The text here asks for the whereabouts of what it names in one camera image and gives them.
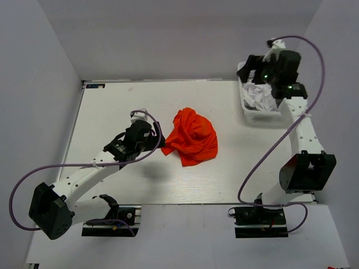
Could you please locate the blue label sticker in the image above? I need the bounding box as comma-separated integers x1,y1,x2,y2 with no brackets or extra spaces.
86,84,105,89

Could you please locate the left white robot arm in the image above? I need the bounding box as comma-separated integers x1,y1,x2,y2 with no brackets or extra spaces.
29,120,165,240

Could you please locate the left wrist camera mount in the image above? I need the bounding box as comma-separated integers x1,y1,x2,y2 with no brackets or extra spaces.
130,108,148,123

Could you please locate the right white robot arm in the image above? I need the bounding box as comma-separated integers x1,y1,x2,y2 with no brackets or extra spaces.
237,50,337,224

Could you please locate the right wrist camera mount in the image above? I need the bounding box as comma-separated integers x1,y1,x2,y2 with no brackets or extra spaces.
262,39,286,62

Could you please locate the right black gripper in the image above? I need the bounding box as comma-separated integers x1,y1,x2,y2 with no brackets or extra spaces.
236,55,279,87

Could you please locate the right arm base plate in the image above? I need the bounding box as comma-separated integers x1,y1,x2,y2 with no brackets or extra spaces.
228,206,288,239

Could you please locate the white plastic basket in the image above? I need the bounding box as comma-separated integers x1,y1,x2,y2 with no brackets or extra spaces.
238,71,284,128

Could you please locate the white t shirt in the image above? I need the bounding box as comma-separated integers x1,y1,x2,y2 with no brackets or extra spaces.
242,82,277,112

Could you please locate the orange t shirt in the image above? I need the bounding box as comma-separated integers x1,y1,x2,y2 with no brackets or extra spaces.
162,108,218,167

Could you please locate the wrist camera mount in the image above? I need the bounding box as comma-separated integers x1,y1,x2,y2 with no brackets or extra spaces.
262,39,286,62
130,108,148,123

